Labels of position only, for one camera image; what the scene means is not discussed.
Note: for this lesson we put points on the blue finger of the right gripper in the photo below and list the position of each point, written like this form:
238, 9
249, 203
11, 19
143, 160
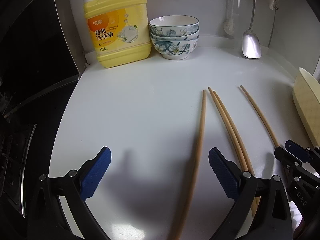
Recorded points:
298, 151
292, 165

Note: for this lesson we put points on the wooden chopstick five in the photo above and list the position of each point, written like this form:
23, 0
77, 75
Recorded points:
193, 168

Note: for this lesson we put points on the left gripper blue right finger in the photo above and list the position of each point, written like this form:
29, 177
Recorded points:
225, 171

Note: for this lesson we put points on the wooden chopstick six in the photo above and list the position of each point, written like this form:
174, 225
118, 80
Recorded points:
262, 117

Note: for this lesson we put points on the stainless steel spatula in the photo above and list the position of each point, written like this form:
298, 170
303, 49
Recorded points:
251, 48

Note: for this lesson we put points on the wooden chopstick seven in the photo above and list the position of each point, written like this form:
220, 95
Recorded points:
241, 152

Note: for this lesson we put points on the yellow dish soap bottle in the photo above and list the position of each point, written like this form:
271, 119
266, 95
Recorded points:
119, 30

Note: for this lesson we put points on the top floral ceramic bowl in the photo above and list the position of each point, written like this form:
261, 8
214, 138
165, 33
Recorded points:
174, 25

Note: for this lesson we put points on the large cream round basin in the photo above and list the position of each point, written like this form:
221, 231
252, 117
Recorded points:
305, 94

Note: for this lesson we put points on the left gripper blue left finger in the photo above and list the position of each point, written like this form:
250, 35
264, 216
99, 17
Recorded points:
93, 172

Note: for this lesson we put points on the bottom floral ceramic bowl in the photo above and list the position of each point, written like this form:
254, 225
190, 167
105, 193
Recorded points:
174, 50

